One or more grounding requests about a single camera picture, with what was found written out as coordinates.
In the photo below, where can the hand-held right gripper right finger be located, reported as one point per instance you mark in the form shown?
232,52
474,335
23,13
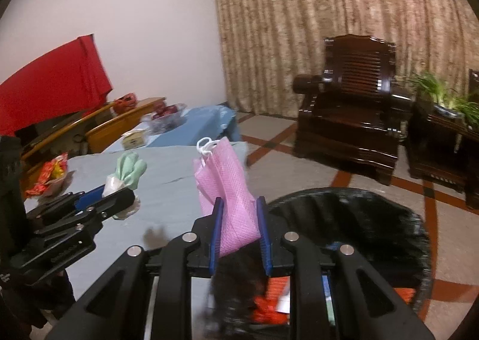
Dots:
264,239

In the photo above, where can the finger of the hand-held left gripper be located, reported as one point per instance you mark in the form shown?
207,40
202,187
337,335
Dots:
116,201
89,196

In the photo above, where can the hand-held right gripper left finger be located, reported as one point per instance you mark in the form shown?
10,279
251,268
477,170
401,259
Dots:
217,239

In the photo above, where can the green and white radish toy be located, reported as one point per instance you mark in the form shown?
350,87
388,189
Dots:
127,171

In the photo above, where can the pink mesh bag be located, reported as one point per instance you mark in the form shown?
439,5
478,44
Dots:
228,194

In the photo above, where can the white and blue carton box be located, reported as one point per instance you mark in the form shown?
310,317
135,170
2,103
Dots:
284,302

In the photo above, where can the orange foam net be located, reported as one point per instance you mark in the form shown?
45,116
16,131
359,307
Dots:
406,295
267,306

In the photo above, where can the black trash bag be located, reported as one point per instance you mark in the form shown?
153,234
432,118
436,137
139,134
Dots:
355,220

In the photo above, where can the red and yellow snack wrapper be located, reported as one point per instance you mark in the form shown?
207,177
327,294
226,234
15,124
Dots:
48,175

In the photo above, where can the grey-blue table cloth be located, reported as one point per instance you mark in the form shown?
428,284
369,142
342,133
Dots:
161,183

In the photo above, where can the small cream box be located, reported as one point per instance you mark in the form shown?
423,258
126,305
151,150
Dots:
134,140

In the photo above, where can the clear bag of red fruit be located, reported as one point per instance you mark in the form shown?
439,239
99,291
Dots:
164,117

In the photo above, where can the red basket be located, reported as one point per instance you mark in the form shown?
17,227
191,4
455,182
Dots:
125,102

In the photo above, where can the blue cloth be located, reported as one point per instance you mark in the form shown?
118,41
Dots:
194,126

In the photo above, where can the red cloth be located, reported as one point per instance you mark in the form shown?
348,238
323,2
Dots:
56,82

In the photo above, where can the dark wooden armchair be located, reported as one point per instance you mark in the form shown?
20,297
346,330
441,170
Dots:
473,138
348,119

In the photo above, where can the dark wooden side table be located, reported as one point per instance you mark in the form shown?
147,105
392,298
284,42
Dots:
438,149

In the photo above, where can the green potted plant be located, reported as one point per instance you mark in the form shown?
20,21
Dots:
434,87

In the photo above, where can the beige patterned curtain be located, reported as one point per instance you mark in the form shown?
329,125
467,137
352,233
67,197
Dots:
299,7

